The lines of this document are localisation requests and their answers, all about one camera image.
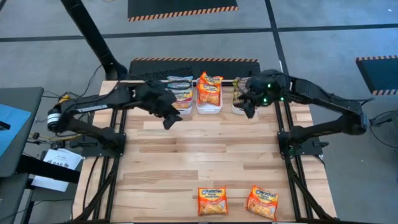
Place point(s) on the yellow plug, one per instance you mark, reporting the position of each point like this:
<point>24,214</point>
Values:
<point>63,99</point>

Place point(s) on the black desk crossbar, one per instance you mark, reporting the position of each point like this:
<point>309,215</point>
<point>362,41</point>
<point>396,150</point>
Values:
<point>46,169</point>

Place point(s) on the orange chicken ramen packet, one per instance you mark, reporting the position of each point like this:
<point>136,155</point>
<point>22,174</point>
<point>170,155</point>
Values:
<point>262,202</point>
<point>209,96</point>
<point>213,200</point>
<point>213,79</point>

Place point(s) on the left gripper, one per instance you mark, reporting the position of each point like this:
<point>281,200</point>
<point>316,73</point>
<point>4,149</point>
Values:
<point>155,96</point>

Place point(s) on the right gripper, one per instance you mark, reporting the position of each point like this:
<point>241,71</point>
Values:
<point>264,90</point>

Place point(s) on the grey side desk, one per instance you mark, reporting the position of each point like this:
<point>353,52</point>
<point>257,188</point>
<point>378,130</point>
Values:
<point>21,96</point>

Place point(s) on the green lime shrimp ramen packet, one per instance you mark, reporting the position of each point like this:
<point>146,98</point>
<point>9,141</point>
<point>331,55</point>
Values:
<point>238,90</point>

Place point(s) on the white plastic bin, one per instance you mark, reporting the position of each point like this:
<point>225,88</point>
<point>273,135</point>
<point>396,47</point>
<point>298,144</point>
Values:
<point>187,111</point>
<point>237,110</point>
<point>209,109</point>

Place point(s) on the black diagonal frame brace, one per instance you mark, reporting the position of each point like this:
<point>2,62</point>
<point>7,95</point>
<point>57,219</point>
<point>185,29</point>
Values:
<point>94,194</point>
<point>312,196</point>

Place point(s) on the blue sheet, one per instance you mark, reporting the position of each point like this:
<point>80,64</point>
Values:
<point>12,124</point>

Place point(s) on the black table frame rail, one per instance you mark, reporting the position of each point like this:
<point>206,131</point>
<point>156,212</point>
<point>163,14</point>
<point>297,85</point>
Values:
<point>277,118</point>
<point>113,119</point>
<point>287,118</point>
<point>123,119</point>

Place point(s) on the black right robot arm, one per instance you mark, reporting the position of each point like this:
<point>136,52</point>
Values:
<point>323,98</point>

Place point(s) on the white paper sheet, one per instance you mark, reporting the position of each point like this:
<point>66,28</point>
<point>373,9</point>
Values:
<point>49,183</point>
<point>62,158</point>

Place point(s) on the black hazard-striped floor mat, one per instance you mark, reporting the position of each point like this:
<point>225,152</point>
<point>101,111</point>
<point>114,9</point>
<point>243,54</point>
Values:
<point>183,7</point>
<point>379,74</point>
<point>202,67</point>

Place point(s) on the thick black support pole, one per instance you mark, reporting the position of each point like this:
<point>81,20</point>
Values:
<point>90,34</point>

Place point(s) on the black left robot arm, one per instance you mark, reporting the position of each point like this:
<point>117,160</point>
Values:
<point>93,105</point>

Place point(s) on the blue beef ramen packet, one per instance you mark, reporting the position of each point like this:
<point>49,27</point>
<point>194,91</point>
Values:
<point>179,82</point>
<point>185,98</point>

